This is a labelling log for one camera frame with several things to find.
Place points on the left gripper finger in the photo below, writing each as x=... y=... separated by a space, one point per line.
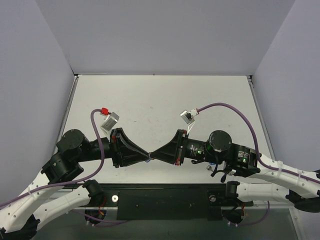
x=125 y=146
x=130 y=157

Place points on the blue key tag with ring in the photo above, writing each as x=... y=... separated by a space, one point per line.
x=149 y=158

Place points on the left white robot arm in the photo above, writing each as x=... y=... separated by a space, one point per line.
x=22 y=218

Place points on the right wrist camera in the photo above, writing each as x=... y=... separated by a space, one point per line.
x=188 y=117

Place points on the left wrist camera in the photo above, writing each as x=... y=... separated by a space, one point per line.
x=108 y=123

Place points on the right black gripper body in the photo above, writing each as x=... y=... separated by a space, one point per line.
x=179 y=146

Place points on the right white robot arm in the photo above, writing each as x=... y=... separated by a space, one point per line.
x=282 y=183

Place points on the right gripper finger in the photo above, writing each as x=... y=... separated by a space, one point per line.
x=170 y=149
x=169 y=157

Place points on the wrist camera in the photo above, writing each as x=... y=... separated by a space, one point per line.
x=108 y=123
x=188 y=117

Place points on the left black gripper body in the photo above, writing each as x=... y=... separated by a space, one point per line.
x=114 y=147

